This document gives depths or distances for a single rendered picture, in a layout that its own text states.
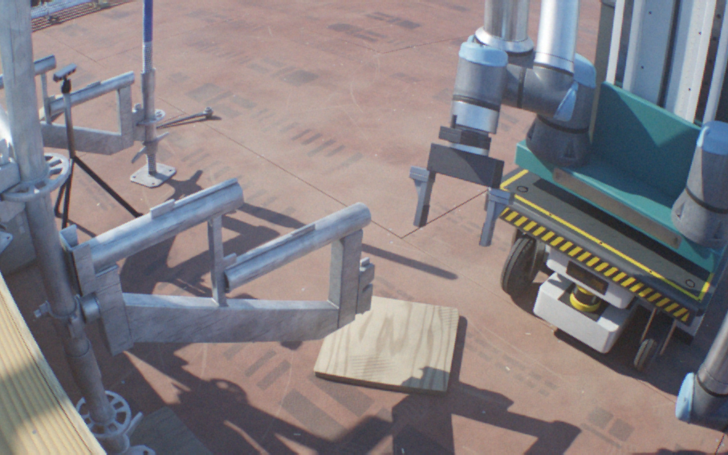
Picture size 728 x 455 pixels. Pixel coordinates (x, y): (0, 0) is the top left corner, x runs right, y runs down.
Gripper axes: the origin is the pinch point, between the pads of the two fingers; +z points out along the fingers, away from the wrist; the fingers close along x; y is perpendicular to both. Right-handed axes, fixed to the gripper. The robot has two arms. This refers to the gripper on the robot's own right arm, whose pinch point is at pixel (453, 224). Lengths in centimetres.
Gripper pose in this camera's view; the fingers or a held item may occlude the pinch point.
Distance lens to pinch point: 119.8
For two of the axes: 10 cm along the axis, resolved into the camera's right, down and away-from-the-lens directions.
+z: -1.9, 9.7, 1.7
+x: -8.2, -2.6, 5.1
